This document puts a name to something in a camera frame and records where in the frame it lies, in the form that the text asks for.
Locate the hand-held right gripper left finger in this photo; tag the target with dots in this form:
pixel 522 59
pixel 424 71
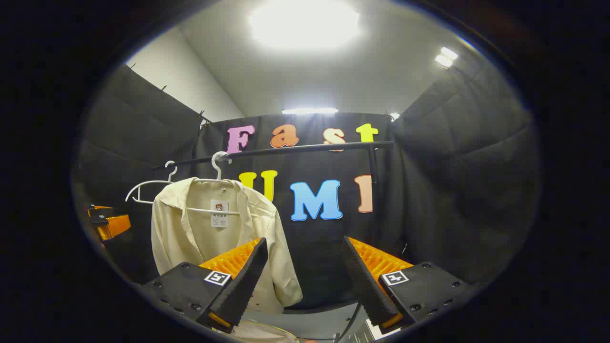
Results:
pixel 248 281

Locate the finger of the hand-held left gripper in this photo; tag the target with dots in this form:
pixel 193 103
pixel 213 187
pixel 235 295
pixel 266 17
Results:
pixel 100 210
pixel 116 226

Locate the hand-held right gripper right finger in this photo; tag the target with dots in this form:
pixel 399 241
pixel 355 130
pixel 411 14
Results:
pixel 364 281

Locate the round mesh laundry hamper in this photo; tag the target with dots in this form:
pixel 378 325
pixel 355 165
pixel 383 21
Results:
pixel 257 334

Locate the cream shirt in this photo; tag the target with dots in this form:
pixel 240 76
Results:
pixel 200 243

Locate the white plastic hanger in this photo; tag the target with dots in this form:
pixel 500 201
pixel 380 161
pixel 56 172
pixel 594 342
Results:
pixel 218 175
pixel 152 182

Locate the black clothes rack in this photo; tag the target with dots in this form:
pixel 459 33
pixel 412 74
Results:
pixel 305 147

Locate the white paper sheet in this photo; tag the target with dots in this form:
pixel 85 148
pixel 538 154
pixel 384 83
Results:
pixel 375 329

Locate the black backdrop cloth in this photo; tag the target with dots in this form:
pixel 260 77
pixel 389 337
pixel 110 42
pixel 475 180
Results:
pixel 452 190

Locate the ceiling strip light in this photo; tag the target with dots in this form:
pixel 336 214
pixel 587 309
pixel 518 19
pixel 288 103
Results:
pixel 310 111

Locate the twin ceiling light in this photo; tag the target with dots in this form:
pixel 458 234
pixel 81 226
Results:
pixel 446 56

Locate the large ceiling light panel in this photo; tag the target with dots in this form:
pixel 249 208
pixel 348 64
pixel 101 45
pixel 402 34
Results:
pixel 305 24

